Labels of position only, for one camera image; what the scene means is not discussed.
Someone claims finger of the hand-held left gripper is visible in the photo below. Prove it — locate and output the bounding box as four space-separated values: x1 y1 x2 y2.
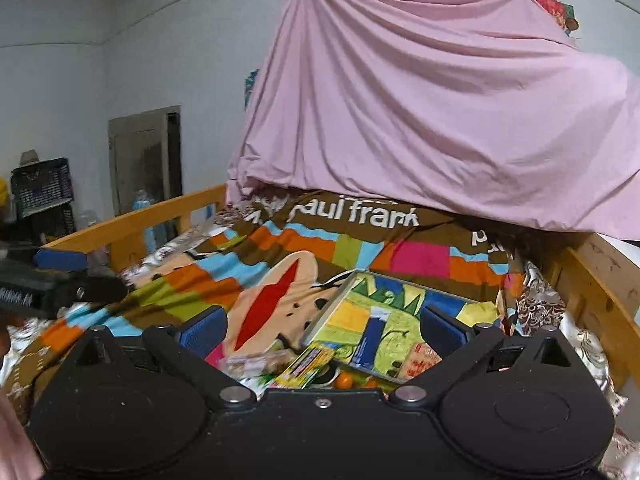
34 248 90 272
74 275 129 304

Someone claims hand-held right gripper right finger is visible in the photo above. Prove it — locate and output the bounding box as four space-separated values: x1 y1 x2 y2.
389 305 577 407

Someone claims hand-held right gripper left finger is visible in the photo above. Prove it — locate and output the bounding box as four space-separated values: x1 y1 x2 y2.
64 305 259 409

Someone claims long beige biscuit packet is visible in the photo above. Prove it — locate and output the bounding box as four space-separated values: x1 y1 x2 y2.
220 350 297 379

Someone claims grey tray with colourful lining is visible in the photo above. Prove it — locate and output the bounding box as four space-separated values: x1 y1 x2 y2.
302 270 502 387

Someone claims red white rice cracker packet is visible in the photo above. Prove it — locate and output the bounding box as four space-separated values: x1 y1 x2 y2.
400 342 443 381

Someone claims black plastic crate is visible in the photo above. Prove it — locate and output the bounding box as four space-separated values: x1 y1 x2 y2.
17 205 78 246
11 158 75 218

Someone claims colourful printed blanket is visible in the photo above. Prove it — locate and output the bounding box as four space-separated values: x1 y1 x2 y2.
0 190 527 411

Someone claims yellow green snack bar packet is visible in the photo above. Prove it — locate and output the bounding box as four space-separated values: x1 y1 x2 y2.
272 344 337 389

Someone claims grey door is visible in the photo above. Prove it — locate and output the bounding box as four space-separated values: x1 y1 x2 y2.
108 105 183 217

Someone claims person's pink clothing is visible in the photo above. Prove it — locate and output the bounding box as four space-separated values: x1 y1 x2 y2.
0 390 46 480

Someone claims pink pillow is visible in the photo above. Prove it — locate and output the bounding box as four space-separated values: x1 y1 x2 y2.
225 0 640 242

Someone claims colourful floral cloth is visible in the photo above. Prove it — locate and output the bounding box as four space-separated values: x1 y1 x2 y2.
530 0 581 36

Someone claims wooden bed frame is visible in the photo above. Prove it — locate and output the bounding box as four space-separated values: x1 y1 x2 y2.
42 184 640 392

